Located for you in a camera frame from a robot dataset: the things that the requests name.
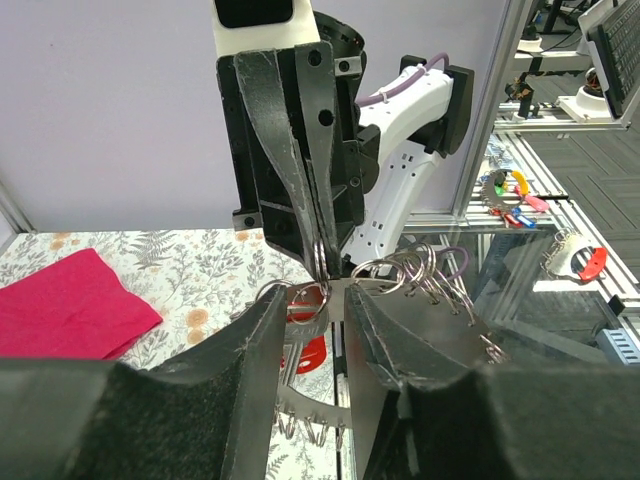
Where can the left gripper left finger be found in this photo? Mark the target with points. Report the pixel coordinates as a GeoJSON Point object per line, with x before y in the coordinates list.
{"type": "Point", "coordinates": [206, 413]}

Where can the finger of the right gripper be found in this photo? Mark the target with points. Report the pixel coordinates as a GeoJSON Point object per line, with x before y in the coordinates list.
{"type": "Point", "coordinates": [284, 195]}
{"type": "Point", "coordinates": [315, 122]}

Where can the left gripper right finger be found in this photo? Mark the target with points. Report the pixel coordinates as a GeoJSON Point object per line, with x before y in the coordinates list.
{"type": "Point", "coordinates": [572, 421]}

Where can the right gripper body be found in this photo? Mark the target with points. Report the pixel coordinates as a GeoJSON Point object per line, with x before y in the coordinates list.
{"type": "Point", "coordinates": [354, 167]}

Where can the silver key with red tag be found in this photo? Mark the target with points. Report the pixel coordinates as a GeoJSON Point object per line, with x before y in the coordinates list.
{"type": "Point", "coordinates": [307, 318]}

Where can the metal ring key organizer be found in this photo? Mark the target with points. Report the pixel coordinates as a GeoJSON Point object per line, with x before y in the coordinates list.
{"type": "Point", "coordinates": [390, 300]}

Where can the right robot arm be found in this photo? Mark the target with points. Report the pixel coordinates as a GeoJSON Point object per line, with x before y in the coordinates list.
{"type": "Point", "coordinates": [423, 116]}

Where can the magenta folded cloth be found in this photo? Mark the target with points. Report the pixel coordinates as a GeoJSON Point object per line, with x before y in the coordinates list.
{"type": "Point", "coordinates": [75, 308]}

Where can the white organizer with red tag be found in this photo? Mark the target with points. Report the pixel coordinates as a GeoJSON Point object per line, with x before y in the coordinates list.
{"type": "Point", "coordinates": [572, 256]}

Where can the spare key organizer with tags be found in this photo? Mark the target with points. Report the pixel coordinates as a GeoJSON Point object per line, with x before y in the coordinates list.
{"type": "Point", "coordinates": [506, 193]}

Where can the black keyboard on stand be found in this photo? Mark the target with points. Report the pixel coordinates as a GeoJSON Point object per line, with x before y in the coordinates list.
{"type": "Point", "coordinates": [616, 38]}

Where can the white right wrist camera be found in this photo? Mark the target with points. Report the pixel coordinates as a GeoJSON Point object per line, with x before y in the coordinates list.
{"type": "Point", "coordinates": [241, 26]}

